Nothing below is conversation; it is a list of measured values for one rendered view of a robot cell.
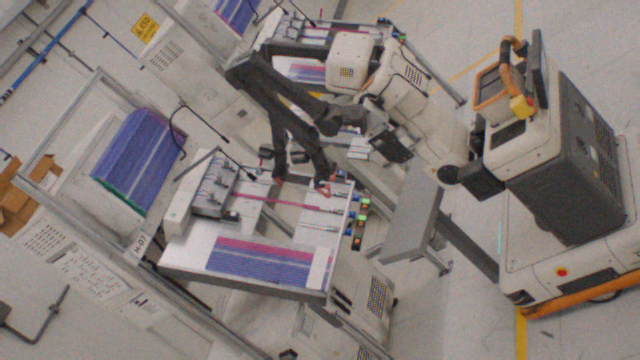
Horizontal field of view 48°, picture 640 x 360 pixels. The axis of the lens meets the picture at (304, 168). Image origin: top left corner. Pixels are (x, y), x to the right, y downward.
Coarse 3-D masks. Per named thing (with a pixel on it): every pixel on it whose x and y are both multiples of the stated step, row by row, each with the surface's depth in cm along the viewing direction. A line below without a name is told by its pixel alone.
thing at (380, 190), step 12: (336, 156) 367; (348, 168) 371; (360, 168) 371; (360, 180) 374; (372, 180) 374; (384, 192) 377; (384, 204) 382; (396, 204) 380; (432, 240) 390; (444, 240) 382
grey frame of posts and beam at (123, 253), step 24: (120, 96) 335; (192, 144) 345; (48, 192) 281; (168, 192) 320; (72, 216) 283; (264, 216) 367; (384, 216) 350; (96, 240) 288; (144, 264) 297; (168, 288) 300; (192, 312) 306; (336, 312) 290; (240, 336) 316; (360, 336) 293
